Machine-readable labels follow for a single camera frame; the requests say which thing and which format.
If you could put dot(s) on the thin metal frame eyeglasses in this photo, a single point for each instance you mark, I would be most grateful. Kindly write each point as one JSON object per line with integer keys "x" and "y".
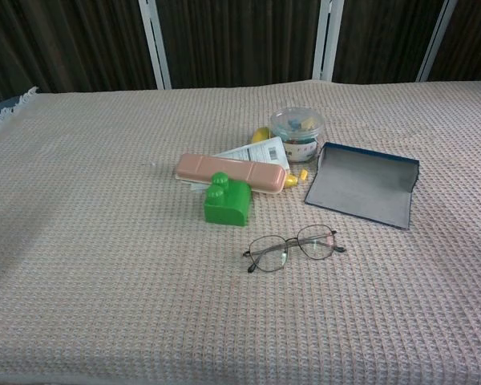
{"x": 268, "y": 254}

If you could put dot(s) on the dark blue glasses case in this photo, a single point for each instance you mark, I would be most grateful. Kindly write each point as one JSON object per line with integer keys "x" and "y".
{"x": 356, "y": 188}

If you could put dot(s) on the pink plastic pencil case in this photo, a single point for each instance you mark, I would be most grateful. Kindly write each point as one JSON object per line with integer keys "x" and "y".
{"x": 228, "y": 170}

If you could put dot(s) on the green toy building block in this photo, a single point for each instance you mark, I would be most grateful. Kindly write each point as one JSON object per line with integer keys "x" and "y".
{"x": 228, "y": 204}

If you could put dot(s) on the white paper packet with barcode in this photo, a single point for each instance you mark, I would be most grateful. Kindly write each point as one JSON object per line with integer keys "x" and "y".
{"x": 260, "y": 152}

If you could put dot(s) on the small yellow plastic piece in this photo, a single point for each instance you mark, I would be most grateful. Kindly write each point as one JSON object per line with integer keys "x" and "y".
{"x": 291, "y": 182}
{"x": 304, "y": 176}

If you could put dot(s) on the yellow toy banana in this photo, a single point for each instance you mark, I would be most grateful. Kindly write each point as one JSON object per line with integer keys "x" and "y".
{"x": 260, "y": 134}

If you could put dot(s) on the clear jar with colourful pieces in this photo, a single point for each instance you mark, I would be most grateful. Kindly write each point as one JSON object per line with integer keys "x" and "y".
{"x": 298, "y": 136}

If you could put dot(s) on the beige waffle tablecloth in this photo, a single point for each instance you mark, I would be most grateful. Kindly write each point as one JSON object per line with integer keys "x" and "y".
{"x": 144, "y": 280}

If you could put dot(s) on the dark brown pleated curtain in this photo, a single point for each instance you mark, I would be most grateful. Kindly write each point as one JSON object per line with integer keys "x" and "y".
{"x": 244, "y": 40}

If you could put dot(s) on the white screen frame post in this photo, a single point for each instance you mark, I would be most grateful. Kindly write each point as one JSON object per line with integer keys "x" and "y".
{"x": 326, "y": 40}
{"x": 435, "y": 44}
{"x": 156, "y": 44}

